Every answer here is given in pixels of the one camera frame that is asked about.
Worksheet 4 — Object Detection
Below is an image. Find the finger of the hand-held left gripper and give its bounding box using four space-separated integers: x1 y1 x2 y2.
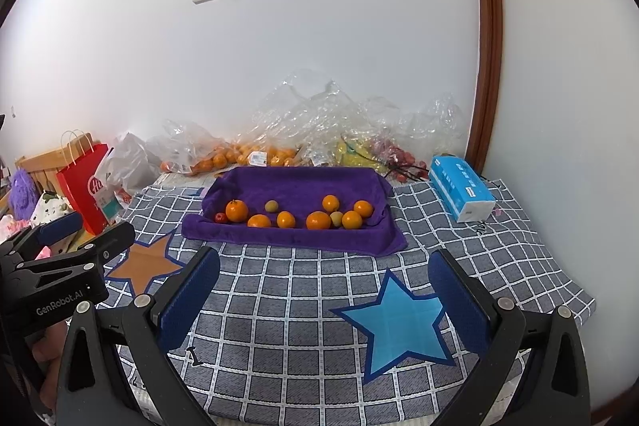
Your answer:
0 211 83 264
17 221 135 277

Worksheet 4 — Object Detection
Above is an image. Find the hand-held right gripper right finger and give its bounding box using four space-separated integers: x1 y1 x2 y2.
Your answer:
428 249 592 426

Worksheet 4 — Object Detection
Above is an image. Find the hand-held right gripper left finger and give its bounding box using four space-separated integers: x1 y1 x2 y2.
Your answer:
55 245 221 426

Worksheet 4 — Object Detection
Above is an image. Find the orange with green stem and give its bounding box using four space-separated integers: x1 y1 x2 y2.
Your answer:
225 199 249 223

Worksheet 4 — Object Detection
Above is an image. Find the purple towel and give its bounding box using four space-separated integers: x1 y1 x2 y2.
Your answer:
181 165 409 256

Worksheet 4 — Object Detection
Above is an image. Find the person's left hand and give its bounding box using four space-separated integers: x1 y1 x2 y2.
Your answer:
32 321 68 387

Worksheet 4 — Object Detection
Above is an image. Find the white floral cloth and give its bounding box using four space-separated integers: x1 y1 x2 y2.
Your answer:
31 191 71 227

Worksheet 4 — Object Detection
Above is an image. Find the red paper bag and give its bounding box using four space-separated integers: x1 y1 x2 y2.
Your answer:
56 131 111 234

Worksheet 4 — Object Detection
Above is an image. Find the pink cloth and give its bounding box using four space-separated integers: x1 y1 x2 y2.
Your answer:
0 214 36 242

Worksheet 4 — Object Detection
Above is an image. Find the purple plush toy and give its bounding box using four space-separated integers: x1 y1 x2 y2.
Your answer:
10 169 41 220

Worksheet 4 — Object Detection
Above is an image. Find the white plastic bag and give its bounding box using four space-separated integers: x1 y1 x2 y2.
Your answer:
97 133 161 214

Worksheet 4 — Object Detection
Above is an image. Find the printed cardboard sheet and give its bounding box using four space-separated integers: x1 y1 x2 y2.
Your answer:
160 171 225 190

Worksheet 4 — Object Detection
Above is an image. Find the blue tissue pack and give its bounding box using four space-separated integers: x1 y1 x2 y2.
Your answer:
429 155 496 223

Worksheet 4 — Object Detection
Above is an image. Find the grey checked star blanket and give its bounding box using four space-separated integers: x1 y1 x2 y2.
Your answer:
102 179 597 426

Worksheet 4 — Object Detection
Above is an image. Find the small clear bag of oranges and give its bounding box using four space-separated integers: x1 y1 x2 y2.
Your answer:
160 121 235 177

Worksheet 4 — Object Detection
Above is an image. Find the clear bag with yellow contents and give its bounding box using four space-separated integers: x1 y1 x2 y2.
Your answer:
310 97 467 172

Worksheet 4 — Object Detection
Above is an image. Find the large clear bag of oranges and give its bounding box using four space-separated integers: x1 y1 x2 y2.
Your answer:
232 79 360 167

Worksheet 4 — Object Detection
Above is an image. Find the brown wooden door frame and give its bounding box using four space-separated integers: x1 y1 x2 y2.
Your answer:
464 0 504 170

